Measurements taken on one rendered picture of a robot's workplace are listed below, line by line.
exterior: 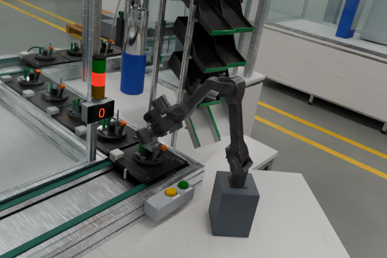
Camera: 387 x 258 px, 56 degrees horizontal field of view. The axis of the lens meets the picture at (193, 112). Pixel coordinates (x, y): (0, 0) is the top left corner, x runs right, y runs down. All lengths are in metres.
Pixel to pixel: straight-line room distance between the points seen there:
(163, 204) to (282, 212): 0.54
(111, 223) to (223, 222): 0.40
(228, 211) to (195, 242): 0.17
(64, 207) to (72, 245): 0.20
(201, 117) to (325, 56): 3.61
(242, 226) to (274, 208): 0.27
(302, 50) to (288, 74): 0.40
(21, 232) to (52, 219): 0.11
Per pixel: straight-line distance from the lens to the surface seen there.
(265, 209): 1.64
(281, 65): 5.47
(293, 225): 1.61
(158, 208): 1.36
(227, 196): 1.33
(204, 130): 1.73
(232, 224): 1.42
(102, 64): 1.36
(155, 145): 1.53
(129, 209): 1.36
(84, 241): 1.29
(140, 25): 2.33
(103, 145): 1.67
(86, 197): 1.46
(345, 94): 5.19
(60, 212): 1.41
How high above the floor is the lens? 1.84
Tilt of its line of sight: 25 degrees down
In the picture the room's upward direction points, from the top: 9 degrees clockwise
